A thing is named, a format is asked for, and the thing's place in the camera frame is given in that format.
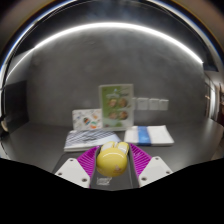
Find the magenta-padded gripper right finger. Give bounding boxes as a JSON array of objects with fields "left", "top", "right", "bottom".
[{"left": 126, "top": 143, "right": 174, "bottom": 189}]

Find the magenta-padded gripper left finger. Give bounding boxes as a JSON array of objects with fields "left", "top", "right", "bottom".
[{"left": 54, "top": 145, "right": 101, "bottom": 189}]

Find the yellow rabbit-shaped computer mouse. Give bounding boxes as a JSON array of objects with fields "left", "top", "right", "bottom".
[{"left": 95, "top": 140, "right": 130, "bottom": 178}]

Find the white book with blue stripe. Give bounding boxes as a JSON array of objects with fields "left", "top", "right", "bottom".
[{"left": 123, "top": 125, "right": 175, "bottom": 147}]

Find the striped grey book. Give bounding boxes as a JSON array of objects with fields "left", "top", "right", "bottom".
[{"left": 63, "top": 129, "right": 122, "bottom": 153}]

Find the white sticker card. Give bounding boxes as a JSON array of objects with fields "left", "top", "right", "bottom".
[{"left": 71, "top": 108, "right": 104, "bottom": 131}]

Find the green food menu sheet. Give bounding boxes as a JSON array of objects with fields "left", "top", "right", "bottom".
[{"left": 98, "top": 83, "right": 135, "bottom": 132}]

